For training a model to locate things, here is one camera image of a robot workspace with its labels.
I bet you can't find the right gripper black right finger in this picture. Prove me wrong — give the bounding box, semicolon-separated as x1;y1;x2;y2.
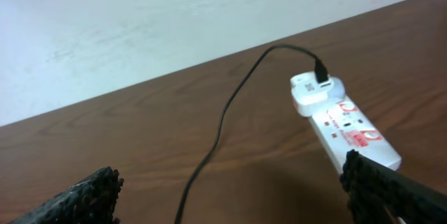
339;150;446;224

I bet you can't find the white power strip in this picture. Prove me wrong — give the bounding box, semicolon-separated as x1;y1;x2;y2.
305;94;402;174

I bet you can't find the black USB charging cable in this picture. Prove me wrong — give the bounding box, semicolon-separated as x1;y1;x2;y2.
173;43;330;224

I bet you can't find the white USB charger adapter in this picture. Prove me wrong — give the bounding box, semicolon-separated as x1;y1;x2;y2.
290;72;346;117

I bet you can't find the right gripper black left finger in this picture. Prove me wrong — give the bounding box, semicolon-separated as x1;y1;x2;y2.
12;167;124;224

